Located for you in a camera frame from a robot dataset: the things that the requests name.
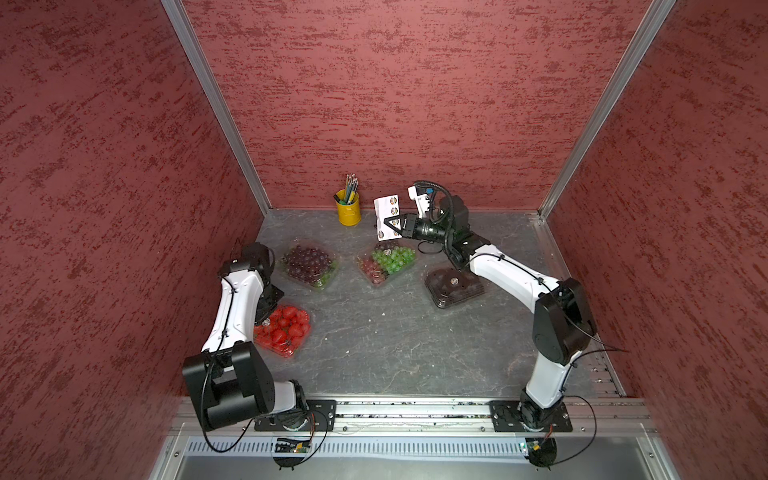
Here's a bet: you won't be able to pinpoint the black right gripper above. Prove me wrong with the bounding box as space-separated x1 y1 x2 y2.
384 212 453 244

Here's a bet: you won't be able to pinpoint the clear box dark plums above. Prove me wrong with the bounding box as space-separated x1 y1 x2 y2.
424 267 485 309

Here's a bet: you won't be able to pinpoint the clear box dark grapes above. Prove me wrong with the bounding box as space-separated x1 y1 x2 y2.
278 240 339 290

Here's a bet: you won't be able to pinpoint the clear box strawberries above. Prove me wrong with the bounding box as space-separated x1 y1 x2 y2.
253 304 312 358

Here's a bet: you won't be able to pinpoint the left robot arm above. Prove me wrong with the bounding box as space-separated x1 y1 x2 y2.
182 242 309 432

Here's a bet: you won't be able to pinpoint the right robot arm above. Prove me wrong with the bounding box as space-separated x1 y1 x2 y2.
374 187 597 431

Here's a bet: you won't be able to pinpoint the yellow metal pencil bucket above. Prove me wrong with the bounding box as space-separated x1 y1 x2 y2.
334 189 361 227

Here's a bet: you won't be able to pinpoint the pencils in bucket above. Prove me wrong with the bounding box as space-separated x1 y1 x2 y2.
333 174 359 206

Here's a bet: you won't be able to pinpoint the left circuit board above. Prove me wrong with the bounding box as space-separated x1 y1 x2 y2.
272 437 314 470

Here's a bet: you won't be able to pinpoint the circuit board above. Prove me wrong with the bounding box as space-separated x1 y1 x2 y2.
272 437 314 470
525 437 558 469

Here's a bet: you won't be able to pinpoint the right circuit board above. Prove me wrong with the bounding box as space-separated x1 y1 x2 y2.
525 437 558 469

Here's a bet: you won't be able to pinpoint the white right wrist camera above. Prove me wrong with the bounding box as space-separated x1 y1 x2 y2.
408 185 434 219

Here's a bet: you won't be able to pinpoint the black corrugated right cable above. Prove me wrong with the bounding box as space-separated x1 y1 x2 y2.
412 179 457 265

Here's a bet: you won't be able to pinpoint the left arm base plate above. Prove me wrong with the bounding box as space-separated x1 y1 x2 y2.
253 399 338 434

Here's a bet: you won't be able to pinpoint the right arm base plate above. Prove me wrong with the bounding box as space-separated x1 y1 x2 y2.
488 400 573 433

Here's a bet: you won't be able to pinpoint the aluminium front rail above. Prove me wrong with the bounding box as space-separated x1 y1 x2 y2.
173 395 655 436

